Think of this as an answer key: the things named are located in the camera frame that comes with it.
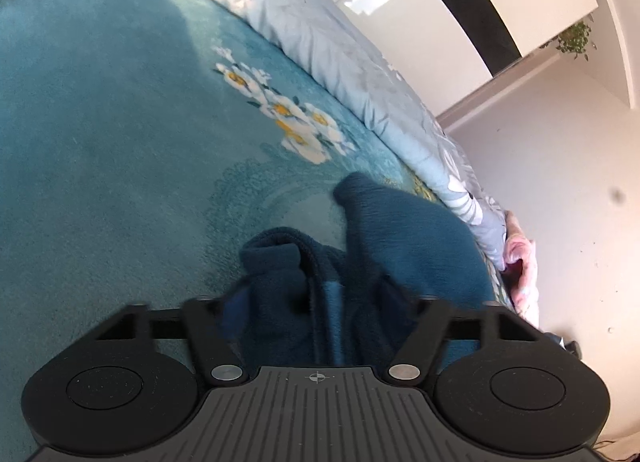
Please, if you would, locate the green potted plant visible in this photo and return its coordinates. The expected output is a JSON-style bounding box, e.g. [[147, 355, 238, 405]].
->
[[541, 20, 597, 62]]

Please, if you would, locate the teal floral bed blanket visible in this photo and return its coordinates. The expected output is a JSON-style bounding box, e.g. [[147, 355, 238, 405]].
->
[[1, 0, 432, 461]]

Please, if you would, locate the light blue floral duvet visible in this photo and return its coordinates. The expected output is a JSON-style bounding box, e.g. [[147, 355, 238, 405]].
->
[[214, 0, 506, 269]]

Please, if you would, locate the blue fleece jacket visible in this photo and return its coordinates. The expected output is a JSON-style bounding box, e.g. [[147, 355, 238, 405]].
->
[[230, 173, 495, 371]]

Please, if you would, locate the pink cloth item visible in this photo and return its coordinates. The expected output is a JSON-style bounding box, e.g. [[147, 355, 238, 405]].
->
[[503, 211, 540, 328]]

